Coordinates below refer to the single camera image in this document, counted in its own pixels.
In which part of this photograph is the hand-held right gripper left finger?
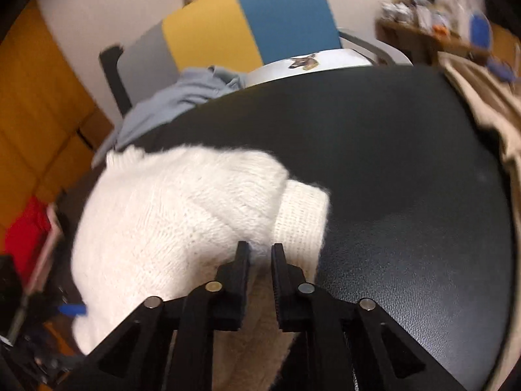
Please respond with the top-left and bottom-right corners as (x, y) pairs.
(61, 241), (251, 391)

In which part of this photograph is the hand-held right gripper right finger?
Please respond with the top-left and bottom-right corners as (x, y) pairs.
(271, 243), (465, 391)

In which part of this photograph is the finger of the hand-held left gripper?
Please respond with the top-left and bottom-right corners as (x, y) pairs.
(57, 302), (89, 318)

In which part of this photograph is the white knit sweater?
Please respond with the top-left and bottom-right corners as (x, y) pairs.
(71, 144), (331, 391)

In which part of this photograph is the red cloth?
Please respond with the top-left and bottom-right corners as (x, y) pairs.
(3, 195), (54, 286)

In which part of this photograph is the light blue garment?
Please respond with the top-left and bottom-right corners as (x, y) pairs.
(91, 65), (250, 168)

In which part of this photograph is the orange wooden cabinet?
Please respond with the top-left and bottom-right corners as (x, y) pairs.
(0, 0), (115, 206)

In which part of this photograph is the white deer print shirt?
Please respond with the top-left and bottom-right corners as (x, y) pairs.
(246, 49), (373, 89)

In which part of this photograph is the grey yellow blue chair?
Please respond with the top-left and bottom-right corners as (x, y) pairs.
(99, 0), (414, 120)

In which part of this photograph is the cluttered wooden shelf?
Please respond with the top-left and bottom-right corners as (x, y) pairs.
(375, 0), (521, 68)

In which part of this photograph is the beige cloth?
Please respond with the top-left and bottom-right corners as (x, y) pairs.
(437, 51), (521, 391)

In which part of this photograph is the blue plastic object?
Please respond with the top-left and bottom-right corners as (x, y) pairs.
(468, 12), (491, 46)

